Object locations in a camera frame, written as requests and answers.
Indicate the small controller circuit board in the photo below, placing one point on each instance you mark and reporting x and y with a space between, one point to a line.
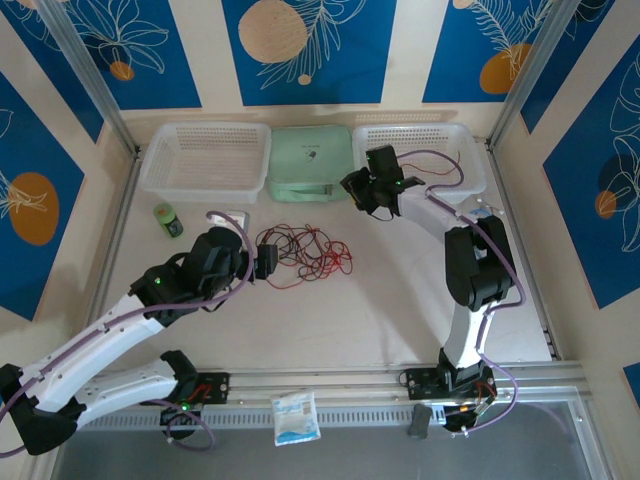
465 410
175 414

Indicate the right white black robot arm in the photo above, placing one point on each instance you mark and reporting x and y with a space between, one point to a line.
467 340

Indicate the white blue printed sachet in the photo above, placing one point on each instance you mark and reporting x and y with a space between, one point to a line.
295 417

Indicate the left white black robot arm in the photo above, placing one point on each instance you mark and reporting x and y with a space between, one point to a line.
100 340

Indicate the dark grey plastic clip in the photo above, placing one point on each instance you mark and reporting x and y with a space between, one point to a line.
419 421

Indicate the long aluminium mounting rail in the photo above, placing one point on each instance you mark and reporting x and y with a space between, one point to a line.
325 382

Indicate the aluminium frame post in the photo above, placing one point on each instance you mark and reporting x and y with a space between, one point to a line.
540 55
85 65

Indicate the mint green zip pouch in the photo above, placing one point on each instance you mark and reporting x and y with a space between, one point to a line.
310 155

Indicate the white perforated plastic basket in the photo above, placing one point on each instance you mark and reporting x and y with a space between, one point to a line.
200 155
430 135

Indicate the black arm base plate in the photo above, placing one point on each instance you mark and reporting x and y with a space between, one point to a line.
220 387
417 382

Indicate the blue stethoscope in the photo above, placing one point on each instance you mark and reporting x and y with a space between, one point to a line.
481 213

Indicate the aluminium side rail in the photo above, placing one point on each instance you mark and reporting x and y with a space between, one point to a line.
127 190
546 320

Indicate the small green lidded bottle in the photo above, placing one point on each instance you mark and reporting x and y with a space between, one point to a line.
168 220

